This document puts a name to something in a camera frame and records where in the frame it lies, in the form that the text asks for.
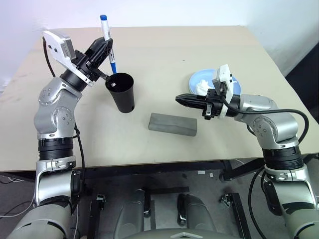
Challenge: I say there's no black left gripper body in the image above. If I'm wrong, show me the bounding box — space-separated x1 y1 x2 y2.
74 50 111 82

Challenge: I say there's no dark grey rounded shell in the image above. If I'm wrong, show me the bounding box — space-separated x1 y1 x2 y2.
119 189 153 233
176 193 218 233

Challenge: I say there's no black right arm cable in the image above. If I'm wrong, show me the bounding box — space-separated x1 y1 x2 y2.
221 96 310 239

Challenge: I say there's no white floor cable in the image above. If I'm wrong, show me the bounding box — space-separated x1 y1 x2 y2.
0 174 37 221

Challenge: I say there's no black floor stand frame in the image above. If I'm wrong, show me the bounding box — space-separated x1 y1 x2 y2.
86 186 252 239

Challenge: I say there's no black table frame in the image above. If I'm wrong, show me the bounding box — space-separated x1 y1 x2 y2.
0 151 319 183

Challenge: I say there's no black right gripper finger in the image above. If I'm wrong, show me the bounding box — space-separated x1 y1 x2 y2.
177 101 207 108
175 94 207 102

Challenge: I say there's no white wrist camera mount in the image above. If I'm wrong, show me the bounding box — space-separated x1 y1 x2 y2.
212 64 239 119
41 29 95 87

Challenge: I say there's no white marker blue cap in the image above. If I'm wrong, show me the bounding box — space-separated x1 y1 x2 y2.
99 14 118 75

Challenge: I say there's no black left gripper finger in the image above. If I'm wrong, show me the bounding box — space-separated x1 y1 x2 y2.
89 38 114 72
86 37 105 62

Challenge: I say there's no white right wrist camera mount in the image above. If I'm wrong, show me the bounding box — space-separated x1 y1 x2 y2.
212 64 239 119

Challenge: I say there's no blue plastic plate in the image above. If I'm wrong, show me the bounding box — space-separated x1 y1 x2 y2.
188 69 242 97

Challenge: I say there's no white tissue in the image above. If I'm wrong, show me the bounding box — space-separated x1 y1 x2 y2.
195 79 215 95

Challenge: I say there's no grey glasses case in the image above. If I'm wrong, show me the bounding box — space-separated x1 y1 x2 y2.
149 113 198 137

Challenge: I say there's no black plastic cup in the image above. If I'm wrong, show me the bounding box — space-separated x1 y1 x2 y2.
104 72 136 114

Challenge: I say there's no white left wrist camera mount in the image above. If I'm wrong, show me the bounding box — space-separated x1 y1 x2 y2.
41 29 95 87

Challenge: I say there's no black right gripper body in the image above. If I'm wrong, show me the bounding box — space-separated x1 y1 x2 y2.
201 83 226 120

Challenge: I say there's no silver robot torso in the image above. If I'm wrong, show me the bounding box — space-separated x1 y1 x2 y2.
134 228 241 239

